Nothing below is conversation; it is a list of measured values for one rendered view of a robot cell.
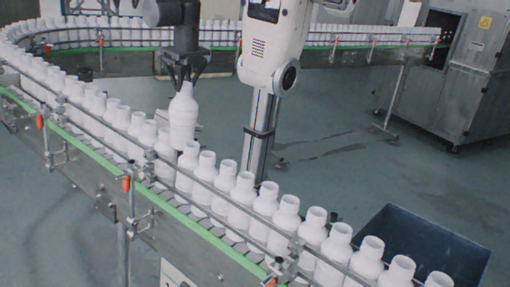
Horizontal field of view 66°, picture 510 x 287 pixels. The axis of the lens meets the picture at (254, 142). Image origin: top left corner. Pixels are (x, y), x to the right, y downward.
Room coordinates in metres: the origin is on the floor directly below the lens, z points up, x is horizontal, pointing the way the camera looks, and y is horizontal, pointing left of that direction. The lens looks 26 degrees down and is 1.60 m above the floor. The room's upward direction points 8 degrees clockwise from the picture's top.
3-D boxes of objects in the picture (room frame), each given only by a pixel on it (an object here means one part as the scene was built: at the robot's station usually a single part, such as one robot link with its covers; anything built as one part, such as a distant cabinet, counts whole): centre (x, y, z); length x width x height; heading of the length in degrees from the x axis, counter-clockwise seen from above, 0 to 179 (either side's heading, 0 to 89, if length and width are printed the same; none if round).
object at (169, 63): (0.87, 0.19, 1.33); 0.07 x 0.07 x 0.09; 54
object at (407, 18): (4.49, -1.44, 1.22); 0.23 x 0.04 x 0.32; 36
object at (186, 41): (0.88, 0.19, 1.40); 0.10 x 0.07 x 0.07; 144
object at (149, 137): (0.93, 0.28, 1.08); 0.06 x 0.06 x 0.17
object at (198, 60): (0.88, 0.18, 1.33); 0.07 x 0.07 x 0.09; 54
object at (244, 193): (0.73, 0.01, 1.08); 0.06 x 0.06 x 0.17
